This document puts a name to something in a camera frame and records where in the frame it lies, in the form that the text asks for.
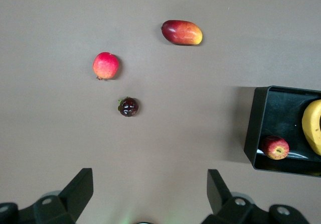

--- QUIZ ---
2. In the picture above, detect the red yellow mango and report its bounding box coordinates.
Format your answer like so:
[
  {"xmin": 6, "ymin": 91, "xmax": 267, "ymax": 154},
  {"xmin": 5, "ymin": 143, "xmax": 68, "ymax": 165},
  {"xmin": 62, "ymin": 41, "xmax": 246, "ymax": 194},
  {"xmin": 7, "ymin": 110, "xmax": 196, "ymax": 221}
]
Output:
[{"xmin": 161, "ymin": 20, "xmax": 203, "ymax": 46}]

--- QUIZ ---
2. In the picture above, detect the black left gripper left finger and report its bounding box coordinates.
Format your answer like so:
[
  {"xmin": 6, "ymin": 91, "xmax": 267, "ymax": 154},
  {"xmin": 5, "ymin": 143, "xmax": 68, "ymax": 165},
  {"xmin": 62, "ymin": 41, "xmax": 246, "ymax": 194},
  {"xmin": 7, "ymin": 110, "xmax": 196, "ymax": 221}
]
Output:
[{"xmin": 0, "ymin": 168, "xmax": 94, "ymax": 224}]

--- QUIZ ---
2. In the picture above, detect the red yellow apple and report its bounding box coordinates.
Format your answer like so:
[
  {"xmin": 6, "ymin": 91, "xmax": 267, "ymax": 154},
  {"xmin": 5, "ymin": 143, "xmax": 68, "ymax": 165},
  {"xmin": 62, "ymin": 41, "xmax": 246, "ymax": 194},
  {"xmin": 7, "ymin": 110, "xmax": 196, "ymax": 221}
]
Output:
[{"xmin": 260, "ymin": 135, "xmax": 290, "ymax": 160}]

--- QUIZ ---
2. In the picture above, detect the black plastic box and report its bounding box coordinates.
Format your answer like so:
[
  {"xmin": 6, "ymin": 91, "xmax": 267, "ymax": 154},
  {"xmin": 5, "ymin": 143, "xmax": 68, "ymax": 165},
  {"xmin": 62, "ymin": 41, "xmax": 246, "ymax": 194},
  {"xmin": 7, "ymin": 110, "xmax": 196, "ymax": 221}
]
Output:
[{"xmin": 243, "ymin": 85, "xmax": 321, "ymax": 178}]

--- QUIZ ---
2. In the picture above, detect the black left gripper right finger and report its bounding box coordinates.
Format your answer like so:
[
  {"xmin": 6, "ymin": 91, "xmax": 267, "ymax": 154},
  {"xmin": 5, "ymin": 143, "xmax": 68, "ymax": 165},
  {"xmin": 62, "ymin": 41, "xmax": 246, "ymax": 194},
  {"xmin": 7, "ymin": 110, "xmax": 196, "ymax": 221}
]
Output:
[{"xmin": 200, "ymin": 169, "xmax": 310, "ymax": 224}]

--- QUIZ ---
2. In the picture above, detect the dark purple plum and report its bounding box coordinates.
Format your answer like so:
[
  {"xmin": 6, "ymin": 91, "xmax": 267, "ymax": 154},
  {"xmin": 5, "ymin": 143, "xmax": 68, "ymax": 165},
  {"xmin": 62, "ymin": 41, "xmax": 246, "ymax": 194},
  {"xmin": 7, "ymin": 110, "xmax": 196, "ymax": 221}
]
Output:
[{"xmin": 117, "ymin": 96, "xmax": 139, "ymax": 118}]

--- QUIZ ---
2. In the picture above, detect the yellow banana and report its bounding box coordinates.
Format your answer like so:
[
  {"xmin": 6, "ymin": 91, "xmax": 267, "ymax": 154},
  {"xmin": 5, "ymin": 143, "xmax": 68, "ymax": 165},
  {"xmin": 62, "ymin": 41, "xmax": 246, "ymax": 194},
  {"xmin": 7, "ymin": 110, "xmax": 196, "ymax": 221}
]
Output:
[{"xmin": 301, "ymin": 99, "xmax": 321, "ymax": 156}]

